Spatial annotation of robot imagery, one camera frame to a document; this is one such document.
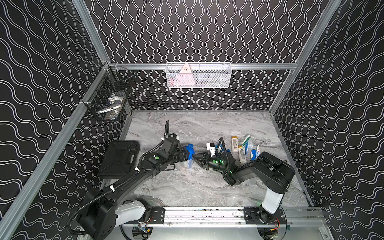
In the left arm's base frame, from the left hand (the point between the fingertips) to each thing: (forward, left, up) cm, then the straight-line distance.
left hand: (185, 153), depth 81 cm
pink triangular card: (+40, +4, +21) cm, 46 cm away
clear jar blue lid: (+1, -3, 0) cm, 3 cm away
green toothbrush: (+20, -40, -10) cm, 45 cm away
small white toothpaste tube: (+12, -46, -13) cm, 49 cm away
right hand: (-2, -4, -1) cm, 4 cm away
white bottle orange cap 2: (+10, -35, -11) cm, 38 cm away
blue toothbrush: (+12, -43, -14) cm, 47 cm away
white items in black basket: (+21, +43, +13) cm, 50 cm away
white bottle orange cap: (+16, -31, -12) cm, 37 cm away
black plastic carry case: (-2, +38, -8) cm, 39 cm away
